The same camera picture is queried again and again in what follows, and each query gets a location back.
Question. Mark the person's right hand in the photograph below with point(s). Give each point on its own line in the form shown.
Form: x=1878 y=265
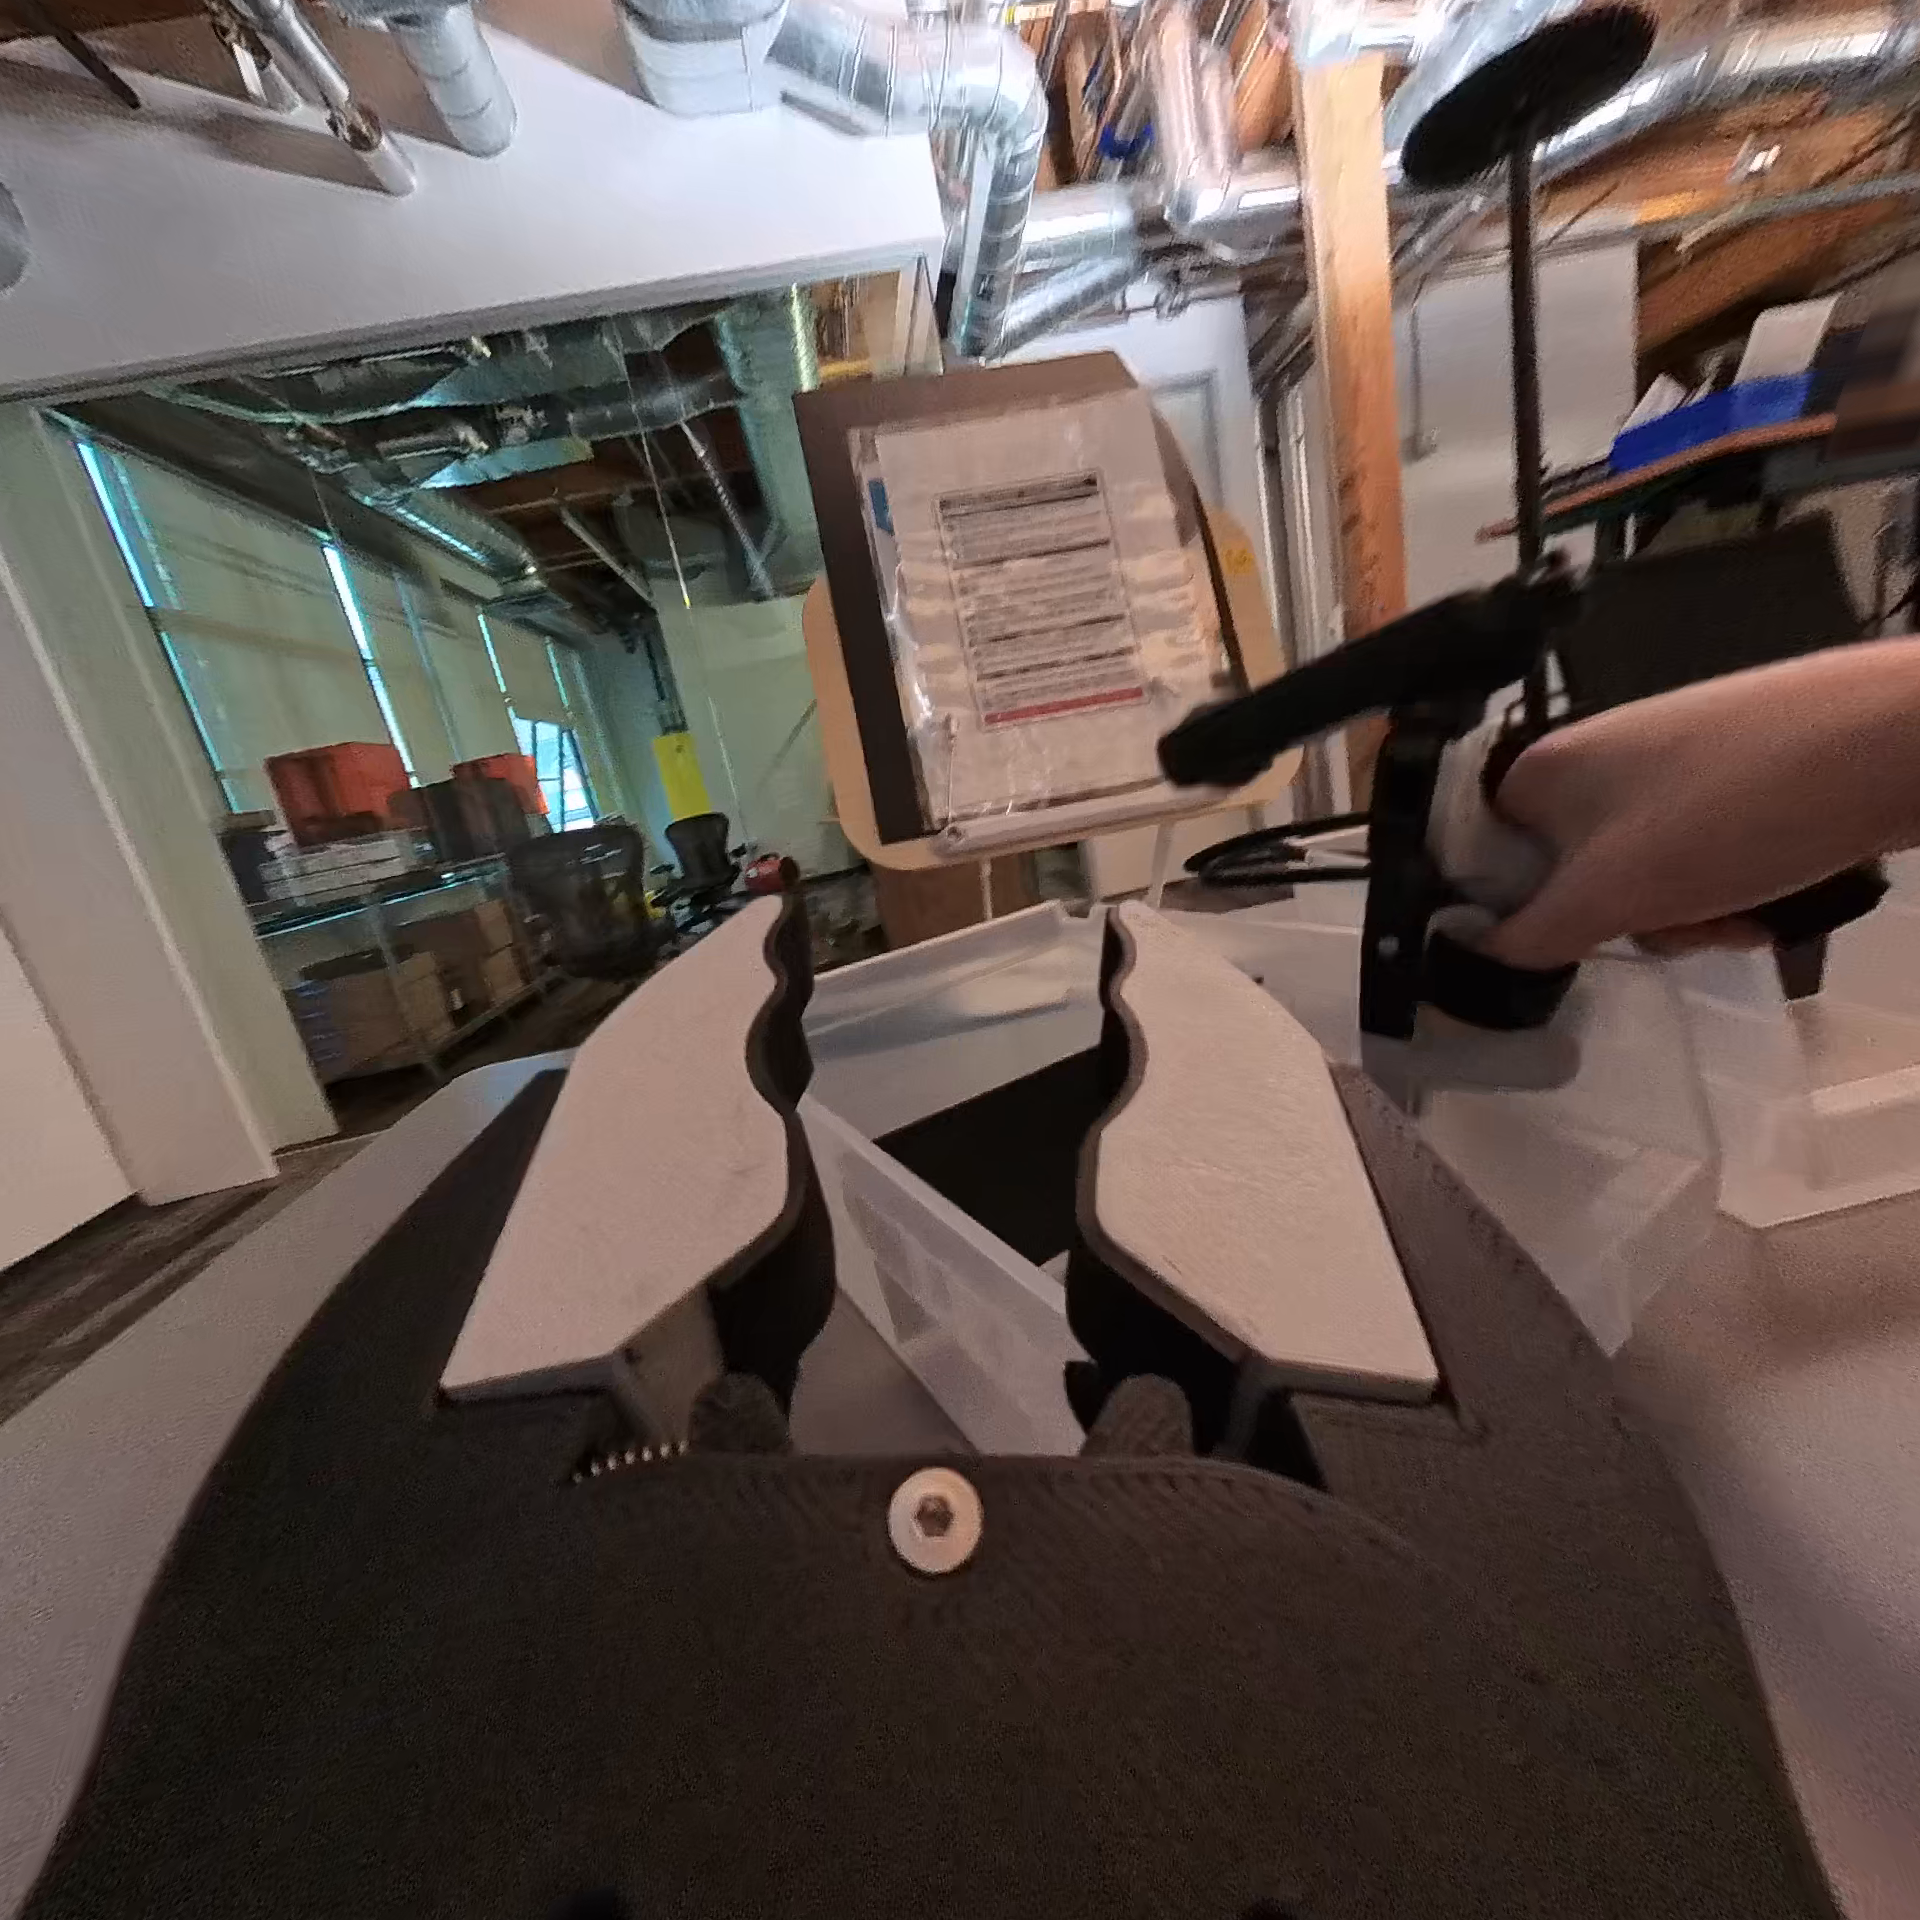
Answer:
x=1650 y=810

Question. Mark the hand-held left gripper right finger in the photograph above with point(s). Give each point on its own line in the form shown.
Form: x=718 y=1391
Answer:
x=1260 y=1200

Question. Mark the clear plastic bin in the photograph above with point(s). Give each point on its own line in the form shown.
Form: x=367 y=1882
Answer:
x=960 y=991

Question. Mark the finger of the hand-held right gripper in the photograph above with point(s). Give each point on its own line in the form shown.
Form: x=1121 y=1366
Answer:
x=1485 y=1060

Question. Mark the instruction sign on wooden board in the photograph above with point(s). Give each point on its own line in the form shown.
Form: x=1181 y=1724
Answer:
x=1021 y=599

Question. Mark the silver ventilation duct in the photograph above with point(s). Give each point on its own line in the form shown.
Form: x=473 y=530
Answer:
x=450 y=75
x=1200 y=120
x=974 y=90

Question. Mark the black round pole table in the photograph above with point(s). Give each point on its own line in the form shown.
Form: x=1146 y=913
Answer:
x=1522 y=90

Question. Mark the blue object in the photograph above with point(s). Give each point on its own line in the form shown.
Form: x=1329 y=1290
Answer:
x=1725 y=420

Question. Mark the dark furniture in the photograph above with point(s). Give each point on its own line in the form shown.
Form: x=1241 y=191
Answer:
x=1725 y=615

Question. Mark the black office chair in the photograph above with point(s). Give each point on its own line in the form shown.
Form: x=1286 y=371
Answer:
x=580 y=900
x=704 y=855

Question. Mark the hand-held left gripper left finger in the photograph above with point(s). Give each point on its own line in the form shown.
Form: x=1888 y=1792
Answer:
x=630 y=1184

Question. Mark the wooden support post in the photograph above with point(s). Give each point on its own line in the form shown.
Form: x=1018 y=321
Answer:
x=1350 y=376

